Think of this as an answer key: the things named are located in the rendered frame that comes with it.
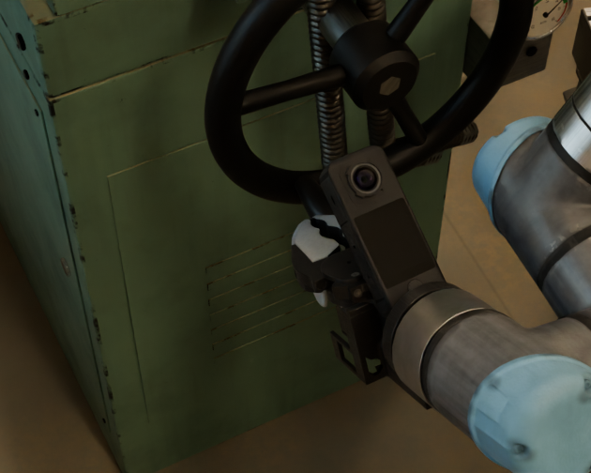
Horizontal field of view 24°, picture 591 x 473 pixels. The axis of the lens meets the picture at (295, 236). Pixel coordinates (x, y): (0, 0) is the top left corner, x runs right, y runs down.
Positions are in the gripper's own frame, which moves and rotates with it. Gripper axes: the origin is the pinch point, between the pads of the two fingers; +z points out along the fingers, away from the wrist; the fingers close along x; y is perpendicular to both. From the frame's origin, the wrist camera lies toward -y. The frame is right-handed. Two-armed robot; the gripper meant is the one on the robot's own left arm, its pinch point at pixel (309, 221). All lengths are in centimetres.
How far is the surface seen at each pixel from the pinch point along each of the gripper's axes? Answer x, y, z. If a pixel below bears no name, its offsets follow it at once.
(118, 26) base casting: -5.9, -14.8, 18.8
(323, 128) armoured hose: 7.4, -2.2, 12.1
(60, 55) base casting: -11.3, -13.9, 19.3
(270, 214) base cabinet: 7.9, 13.9, 35.0
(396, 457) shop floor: 20, 58, 47
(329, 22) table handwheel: 7.4, -13.1, 5.1
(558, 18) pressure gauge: 36.7, -1.3, 19.4
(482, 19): 31.8, -1.7, 25.5
